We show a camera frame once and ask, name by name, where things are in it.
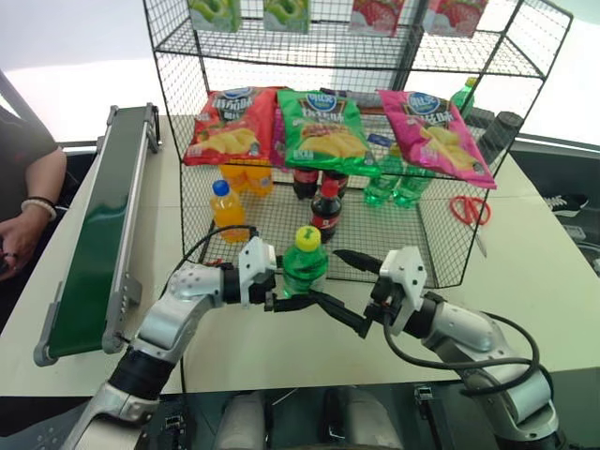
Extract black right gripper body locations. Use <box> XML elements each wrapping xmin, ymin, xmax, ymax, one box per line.
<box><xmin>362</xmin><ymin>275</ymin><xmax>408</xmax><ymax>338</ymax></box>

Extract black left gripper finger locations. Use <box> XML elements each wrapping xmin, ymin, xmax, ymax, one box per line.
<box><xmin>273</xmin><ymin>290</ymin><xmax>325</xmax><ymax>315</ymax></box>

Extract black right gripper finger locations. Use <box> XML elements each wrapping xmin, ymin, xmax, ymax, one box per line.
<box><xmin>310</xmin><ymin>290</ymin><xmax>372</xmax><ymax>340</ymax></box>
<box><xmin>332</xmin><ymin>248</ymin><xmax>383</xmax><ymax>274</ymax></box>

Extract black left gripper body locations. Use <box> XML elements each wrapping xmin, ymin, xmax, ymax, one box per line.
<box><xmin>247</xmin><ymin>270</ymin><xmax>283</xmax><ymax>314</ymax></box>

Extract green soda bottle yellow cap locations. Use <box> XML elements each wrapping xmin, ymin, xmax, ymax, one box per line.
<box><xmin>280</xmin><ymin>225</ymin><xmax>330</xmax><ymax>302</ymax></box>

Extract green belt conveyor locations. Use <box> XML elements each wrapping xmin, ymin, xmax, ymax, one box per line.
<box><xmin>33</xmin><ymin>102</ymin><xmax>163</xmax><ymax>368</ymax></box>

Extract person's hand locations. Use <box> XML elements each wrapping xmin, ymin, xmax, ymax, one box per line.
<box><xmin>0</xmin><ymin>216</ymin><xmax>39</xmax><ymax>283</ymax></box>

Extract cola bottle red cap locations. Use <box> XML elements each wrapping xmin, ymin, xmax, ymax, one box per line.
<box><xmin>309</xmin><ymin>178</ymin><xmax>346</xmax><ymax>244</ymax></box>

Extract orange soda bottle blue cap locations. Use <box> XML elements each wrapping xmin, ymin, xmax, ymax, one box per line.
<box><xmin>208</xmin><ymin>179</ymin><xmax>248</xmax><ymax>245</ymax></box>

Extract green potato chips bag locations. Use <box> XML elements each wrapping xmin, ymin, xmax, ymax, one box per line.
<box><xmin>276</xmin><ymin>88</ymin><xmax>383</xmax><ymax>178</ymax></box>

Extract magenta snack bag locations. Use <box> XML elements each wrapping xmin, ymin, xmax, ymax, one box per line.
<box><xmin>270</xmin><ymin>106</ymin><xmax>291</xmax><ymax>169</ymax></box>

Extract pink potato chips bag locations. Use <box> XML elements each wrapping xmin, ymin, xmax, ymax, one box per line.
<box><xmin>376</xmin><ymin>89</ymin><xmax>499</xmax><ymax>190</ymax></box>

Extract red potato chips bag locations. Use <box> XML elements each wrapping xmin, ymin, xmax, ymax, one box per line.
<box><xmin>182</xmin><ymin>85</ymin><xmax>278</xmax><ymax>168</ymax></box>

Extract black mesh cylinder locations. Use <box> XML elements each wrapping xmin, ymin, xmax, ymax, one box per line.
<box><xmin>468</xmin><ymin>106</ymin><xmax>524</xmax><ymax>164</ymax></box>

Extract black white sneaker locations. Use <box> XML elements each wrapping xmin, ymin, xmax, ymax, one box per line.
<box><xmin>543</xmin><ymin>193</ymin><xmax>593</xmax><ymax>218</ymax></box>

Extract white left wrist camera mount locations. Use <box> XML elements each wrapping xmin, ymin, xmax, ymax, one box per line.
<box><xmin>237</xmin><ymin>235</ymin><xmax>279</xmax><ymax>309</ymax></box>

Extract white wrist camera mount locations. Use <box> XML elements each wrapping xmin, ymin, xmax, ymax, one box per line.
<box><xmin>376</xmin><ymin>246</ymin><xmax>428</xmax><ymax>330</ymax></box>
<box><xmin>237</xmin><ymin>235</ymin><xmax>279</xmax><ymax>309</ymax></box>

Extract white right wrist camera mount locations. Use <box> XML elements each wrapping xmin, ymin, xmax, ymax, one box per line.
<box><xmin>376</xmin><ymin>246</ymin><xmax>428</xmax><ymax>330</ymax></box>

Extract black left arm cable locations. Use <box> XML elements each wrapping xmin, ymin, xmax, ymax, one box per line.
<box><xmin>170</xmin><ymin>224</ymin><xmax>262</xmax><ymax>283</ymax></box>

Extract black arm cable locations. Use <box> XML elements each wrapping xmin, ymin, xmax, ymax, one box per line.
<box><xmin>170</xmin><ymin>224</ymin><xmax>262</xmax><ymax>283</ymax></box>
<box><xmin>381</xmin><ymin>308</ymin><xmax>555</xmax><ymax>396</ymax></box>

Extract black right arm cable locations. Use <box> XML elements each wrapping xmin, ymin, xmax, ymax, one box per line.
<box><xmin>381</xmin><ymin>308</ymin><xmax>555</xmax><ymax>396</ymax></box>

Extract red handled scissors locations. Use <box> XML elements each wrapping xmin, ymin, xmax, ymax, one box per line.
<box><xmin>449</xmin><ymin>193</ymin><xmax>493</xmax><ymax>259</ymax></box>

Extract black wire mesh rack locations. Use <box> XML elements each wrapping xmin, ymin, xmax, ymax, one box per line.
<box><xmin>142</xmin><ymin>0</ymin><xmax>575</xmax><ymax>290</ymax></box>

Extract white bead bracelet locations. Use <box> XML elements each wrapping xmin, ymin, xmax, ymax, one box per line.
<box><xmin>20</xmin><ymin>195</ymin><xmax>59</xmax><ymax>222</ymax></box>

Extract person's arm with bracelet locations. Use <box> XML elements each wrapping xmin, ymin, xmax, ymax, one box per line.
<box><xmin>0</xmin><ymin>69</ymin><xmax>61</xmax><ymax>221</ymax></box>

